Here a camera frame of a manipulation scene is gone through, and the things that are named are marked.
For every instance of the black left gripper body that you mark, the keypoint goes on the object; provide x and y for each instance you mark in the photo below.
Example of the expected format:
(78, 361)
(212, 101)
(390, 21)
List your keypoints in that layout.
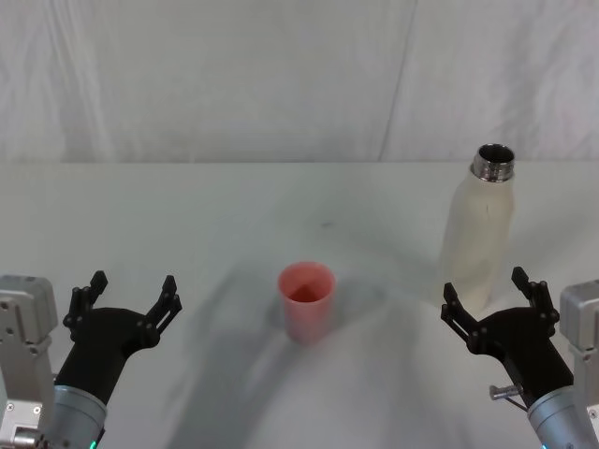
(103, 341)

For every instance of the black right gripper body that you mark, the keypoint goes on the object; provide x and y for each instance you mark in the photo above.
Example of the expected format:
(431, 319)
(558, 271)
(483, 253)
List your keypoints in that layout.
(519, 351)

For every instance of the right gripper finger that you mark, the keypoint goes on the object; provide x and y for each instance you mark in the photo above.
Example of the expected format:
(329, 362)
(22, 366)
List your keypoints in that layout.
(536, 292)
(456, 311)

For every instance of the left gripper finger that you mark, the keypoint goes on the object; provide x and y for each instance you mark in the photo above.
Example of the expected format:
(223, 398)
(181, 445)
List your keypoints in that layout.
(82, 299)
(164, 304)

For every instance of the cream vacuum bottle steel neck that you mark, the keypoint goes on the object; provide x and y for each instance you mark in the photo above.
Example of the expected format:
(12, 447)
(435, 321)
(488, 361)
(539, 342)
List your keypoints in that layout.
(477, 234)

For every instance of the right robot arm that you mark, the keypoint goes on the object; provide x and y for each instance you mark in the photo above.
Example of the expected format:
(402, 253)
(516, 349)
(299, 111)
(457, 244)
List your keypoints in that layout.
(580, 322)

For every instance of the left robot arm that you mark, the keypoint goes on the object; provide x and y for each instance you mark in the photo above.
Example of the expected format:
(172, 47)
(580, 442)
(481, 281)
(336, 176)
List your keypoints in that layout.
(25, 327)

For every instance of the white table cloth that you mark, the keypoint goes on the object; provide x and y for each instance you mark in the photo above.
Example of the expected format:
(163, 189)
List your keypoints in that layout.
(187, 224)

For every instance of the pink plastic cup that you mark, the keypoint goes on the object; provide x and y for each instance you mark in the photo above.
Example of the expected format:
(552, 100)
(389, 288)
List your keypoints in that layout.
(306, 318)

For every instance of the white curtain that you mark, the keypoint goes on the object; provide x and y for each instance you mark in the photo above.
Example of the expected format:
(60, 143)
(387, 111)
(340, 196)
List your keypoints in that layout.
(234, 79)

